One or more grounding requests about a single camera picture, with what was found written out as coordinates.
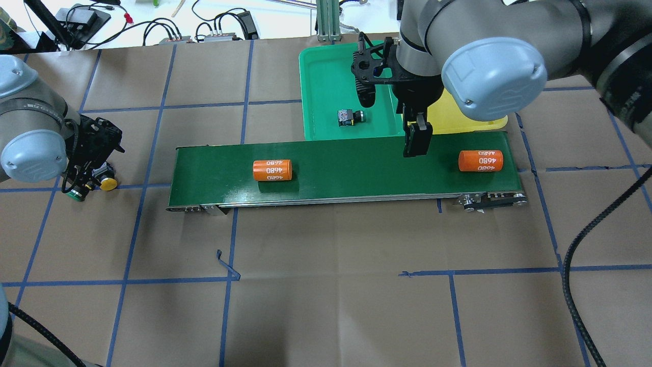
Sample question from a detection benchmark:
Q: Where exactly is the black power adapter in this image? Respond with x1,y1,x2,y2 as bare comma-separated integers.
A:
236,10,259,40

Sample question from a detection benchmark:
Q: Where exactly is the aluminium frame post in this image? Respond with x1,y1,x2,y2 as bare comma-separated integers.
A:
316,0,342,42

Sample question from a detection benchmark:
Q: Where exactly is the green conveyor belt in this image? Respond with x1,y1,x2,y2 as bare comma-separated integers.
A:
167,132,528,213

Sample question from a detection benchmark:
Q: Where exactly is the orange 4680 cylinder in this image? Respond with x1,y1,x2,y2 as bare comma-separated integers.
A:
458,149,504,172
252,160,293,182

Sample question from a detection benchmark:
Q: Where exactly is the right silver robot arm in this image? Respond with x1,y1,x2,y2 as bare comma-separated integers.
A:
351,1,651,158

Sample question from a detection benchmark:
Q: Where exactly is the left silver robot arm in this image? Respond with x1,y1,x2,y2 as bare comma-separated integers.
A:
1,55,124,201

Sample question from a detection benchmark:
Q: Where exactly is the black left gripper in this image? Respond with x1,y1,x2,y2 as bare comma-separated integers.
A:
61,116,124,194

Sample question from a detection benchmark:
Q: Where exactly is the green push button switch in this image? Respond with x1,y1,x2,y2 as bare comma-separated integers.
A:
337,109,366,127

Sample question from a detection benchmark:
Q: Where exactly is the yellow push button switch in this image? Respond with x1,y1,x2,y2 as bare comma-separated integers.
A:
93,162,118,191

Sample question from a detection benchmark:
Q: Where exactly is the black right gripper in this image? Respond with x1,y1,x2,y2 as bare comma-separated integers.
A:
350,32,444,158

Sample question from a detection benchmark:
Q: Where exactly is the yellow plastic tray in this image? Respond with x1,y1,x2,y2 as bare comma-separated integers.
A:
427,90,508,135

